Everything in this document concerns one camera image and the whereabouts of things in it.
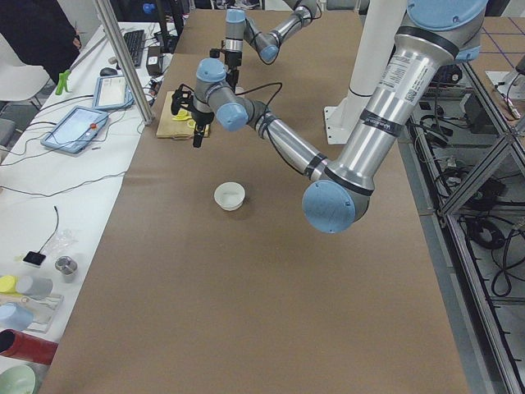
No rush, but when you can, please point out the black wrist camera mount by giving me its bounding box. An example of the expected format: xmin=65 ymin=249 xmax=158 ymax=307
xmin=171 ymin=84 xmax=194 ymax=116

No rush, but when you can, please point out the person in black clothes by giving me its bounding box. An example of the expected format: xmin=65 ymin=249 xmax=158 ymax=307
xmin=1 ymin=0 xmax=82 ymax=83

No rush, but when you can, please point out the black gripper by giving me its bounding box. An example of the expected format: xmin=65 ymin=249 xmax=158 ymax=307
xmin=192 ymin=111 xmax=213 ymax=147
xmin=224 ymin=51 xmax=242 ymax=91

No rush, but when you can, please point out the wooden cutting board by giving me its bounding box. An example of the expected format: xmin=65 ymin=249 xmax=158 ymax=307
xmin=156 ymin=91 xmax=196 ymax=140

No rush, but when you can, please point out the small black square device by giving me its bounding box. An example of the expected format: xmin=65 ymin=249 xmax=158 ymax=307
xmin=22 ymin=251 xmax=46 ymax=267

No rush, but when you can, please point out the black power adapter box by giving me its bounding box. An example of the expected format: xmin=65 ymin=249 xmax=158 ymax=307
xmin=146 ymin=46 xmax=163 ymax=76

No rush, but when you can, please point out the light green bowl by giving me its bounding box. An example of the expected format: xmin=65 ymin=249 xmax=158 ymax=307
xmin=1 ymin=365 xmax=37 ymax=394

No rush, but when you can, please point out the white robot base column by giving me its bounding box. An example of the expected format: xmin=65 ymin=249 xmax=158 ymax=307
xmin=324 ymin=0 xmax=407 ymax=144

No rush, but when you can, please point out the blue teach pendant near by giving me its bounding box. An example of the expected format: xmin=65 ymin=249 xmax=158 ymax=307
xmin=41 ymin=106 xmax=109 ymax=154

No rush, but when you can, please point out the aluminium frame rail right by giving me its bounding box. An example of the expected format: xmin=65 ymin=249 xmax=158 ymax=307
xmin=401 ymin=52 xmax=524 ymax=393

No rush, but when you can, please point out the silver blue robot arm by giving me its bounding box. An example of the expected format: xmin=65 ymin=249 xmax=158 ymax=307
xmin=220 ymin=1 xmax=322 ymax=90
xmin=190 ymin=1 xmax=486 ymax=233

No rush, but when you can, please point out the light blue cup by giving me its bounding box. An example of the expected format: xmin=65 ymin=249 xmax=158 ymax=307
xmin=0 ymin=303 xmax=34 ymax=331

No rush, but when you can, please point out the red cylinder can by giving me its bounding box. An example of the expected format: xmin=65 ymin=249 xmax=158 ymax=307
xmin=1 ymin=329 xmax=58 ymax=365

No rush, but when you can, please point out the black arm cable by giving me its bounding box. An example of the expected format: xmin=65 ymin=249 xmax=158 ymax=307
xmin=233 ymin=81 xmax=329 ymax=177

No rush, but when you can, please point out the clear acrylic tray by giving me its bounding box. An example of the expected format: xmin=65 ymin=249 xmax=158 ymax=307
xmin=17 ymin=294 xmax=64 ymax=333

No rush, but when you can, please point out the clear plastic bag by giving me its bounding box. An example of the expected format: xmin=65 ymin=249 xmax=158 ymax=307
xmin=43 ymin=229 xmax=78 ymax=257

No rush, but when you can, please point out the black computer mouse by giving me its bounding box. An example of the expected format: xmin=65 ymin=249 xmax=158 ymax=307
xmin=99 ymin=67 xmax=118 ymax=76

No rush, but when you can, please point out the green toy figure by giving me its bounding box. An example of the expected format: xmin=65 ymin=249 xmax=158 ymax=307
xmin=55 ymin=69 xmax=71 ymax=95

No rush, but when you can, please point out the blue teach pendant far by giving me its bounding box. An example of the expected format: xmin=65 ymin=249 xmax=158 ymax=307
xmin=92 ymin=75 xmax=134 ymax=110

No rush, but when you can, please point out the aluminium frame post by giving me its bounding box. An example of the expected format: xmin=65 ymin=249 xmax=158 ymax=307
xmin=94 ymin=0 xmax=154 ymax=126

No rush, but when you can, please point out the yellow plastic knife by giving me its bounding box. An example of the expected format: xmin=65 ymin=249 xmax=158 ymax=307
xmin=172 ymin=113 xmax=192 ymax=121

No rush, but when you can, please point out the white paper bowl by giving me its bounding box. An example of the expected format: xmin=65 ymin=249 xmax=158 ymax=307
xmin=213 ymin=181 xmax=245 ymax=211

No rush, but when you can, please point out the grey plastic cup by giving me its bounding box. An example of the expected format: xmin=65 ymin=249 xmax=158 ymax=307
xmin=16 ymin=276 xmax=53 ymax=300

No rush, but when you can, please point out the black keyboard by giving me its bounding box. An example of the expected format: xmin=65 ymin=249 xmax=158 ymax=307
xmin=123 ymin=30 xmax=145 ymax=67

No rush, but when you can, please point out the blue teach pendant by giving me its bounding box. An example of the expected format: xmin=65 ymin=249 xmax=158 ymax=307
xmin=92 ymin=75 xmax=134 ymax=110
xmin=41 ymin=106 xmax=109 ymax=154

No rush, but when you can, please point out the black cable on white table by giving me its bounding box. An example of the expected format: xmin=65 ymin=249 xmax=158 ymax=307
xmin=0 ymin=118 xmax=143 ymax=198

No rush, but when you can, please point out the yellow plastic cup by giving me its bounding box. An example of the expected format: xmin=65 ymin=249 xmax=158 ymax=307
xmin=0 ymin=275 xmax=18 ymax=294

